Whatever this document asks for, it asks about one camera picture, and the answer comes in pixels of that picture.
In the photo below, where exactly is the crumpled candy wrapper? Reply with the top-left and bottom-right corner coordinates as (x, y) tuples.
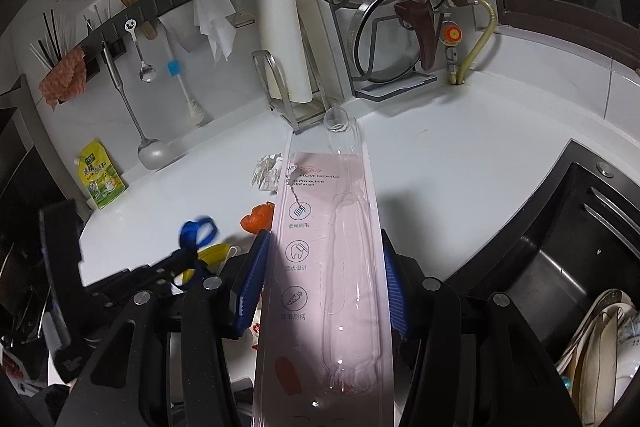
(250, 153), (286, 192)

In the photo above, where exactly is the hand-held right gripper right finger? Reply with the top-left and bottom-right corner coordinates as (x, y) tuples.
(382, 229), (583, 427)

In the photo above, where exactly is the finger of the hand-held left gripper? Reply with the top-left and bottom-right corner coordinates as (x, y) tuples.
(85, 216), (219, 305)

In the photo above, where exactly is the yellow gas hose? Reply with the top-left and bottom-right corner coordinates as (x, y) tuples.
(457, 0), (498, 85)

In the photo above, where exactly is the clear pink toothbrush package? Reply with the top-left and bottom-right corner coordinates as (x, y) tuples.
(252, 107), (396, 427)

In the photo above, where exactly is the blue handled bottle brush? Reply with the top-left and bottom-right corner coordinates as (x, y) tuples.
(162, 34), (206, 128)

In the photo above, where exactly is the orange wrapper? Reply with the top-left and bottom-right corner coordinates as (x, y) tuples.
(240, 202), (275, 235)

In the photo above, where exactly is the glass pot lid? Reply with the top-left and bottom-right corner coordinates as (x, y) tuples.
(352, 0), (446, 82)

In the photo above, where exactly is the yellow face mask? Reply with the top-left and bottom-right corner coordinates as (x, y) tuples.
(172, 243), (241, 290)

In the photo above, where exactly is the dark range hood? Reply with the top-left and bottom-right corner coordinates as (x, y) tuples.
(0, 74), (66, 268)

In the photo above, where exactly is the orange dishcloth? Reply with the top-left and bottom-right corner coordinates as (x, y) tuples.
(39, 46), (87, 110)

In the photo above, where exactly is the bundle of chopsticks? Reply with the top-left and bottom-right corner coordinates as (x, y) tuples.
(29, 7), (108, 72)

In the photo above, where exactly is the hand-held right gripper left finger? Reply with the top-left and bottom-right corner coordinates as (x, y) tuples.
(54, 229), (272, 427)

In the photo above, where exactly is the steel ladle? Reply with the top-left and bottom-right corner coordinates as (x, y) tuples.
(101, 42), (171, 170)

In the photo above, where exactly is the brown silicone mitt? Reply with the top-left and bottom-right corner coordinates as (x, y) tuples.
(393, 0), (440, 72)

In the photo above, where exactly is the white hanging cloth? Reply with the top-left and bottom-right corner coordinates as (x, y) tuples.
(193, 0), (237, 66)

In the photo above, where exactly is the white cutting board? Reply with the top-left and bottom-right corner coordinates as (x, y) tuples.
(251, 0), (341, 105)

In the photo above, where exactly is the metal cutting board holder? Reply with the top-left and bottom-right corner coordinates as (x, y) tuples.
(251, 49), (333, 128)

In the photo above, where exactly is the dark pot lid rack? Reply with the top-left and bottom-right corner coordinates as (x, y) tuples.
(330, 0), (453, 100)

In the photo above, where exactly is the beige plate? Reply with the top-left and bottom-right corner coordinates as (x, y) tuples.
(570, 302), (631, 427)

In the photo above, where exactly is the yellow green seasoning pouch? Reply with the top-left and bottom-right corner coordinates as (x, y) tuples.
(75, 139), (126, 210)

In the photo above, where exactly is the small steel spoon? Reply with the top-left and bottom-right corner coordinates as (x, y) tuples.
(123, 19), (156, 84)

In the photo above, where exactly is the gas valve with orange dial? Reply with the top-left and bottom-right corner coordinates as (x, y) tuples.
(445, 0), (481, 85)

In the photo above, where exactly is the black kitchen sink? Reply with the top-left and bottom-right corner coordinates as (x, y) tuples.
(442, 139), (640, 427)

